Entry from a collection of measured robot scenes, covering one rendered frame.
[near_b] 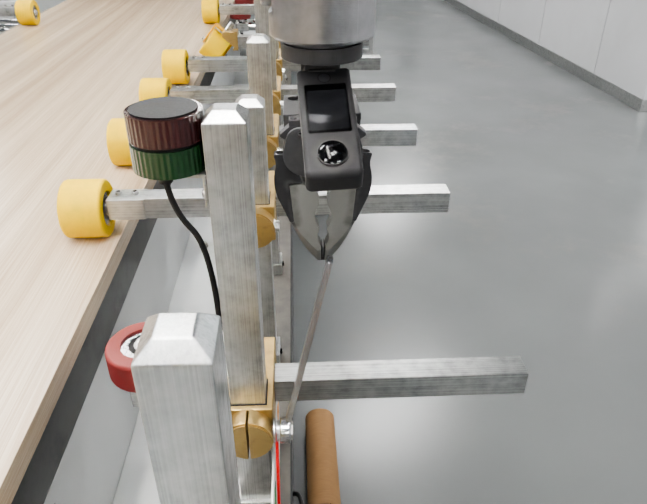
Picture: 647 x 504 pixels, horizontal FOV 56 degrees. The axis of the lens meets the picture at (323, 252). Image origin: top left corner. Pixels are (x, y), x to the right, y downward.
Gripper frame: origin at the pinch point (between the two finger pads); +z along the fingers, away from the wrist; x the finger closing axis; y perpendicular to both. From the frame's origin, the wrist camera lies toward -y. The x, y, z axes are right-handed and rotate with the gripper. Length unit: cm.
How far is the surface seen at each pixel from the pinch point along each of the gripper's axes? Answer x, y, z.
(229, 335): 9.1, -7.1, 4.6
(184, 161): 11.0, -7.9, -13.2
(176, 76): 31, 95, 8
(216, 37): 24, 121, 4
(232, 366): 9.1, -7.1, 8.4
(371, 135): -10.4, 47.2, 5.4
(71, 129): 47, 67, 10
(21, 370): 30.7, -4.3, 10.5
